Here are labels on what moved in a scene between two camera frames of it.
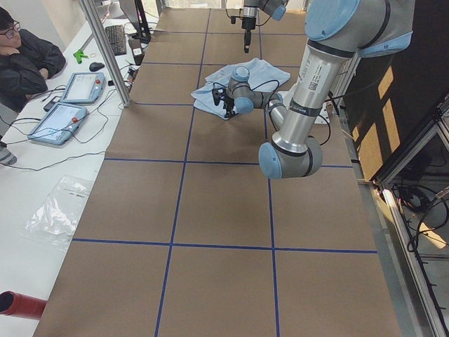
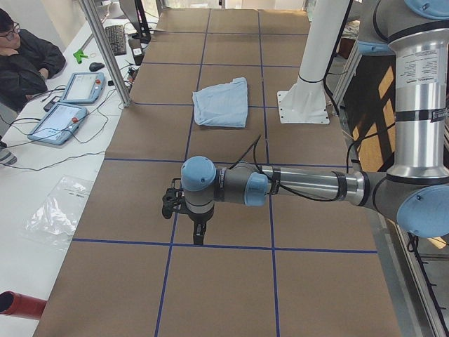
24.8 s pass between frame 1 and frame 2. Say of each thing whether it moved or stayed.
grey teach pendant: stayed
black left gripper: moved
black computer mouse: stayed
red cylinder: stayed
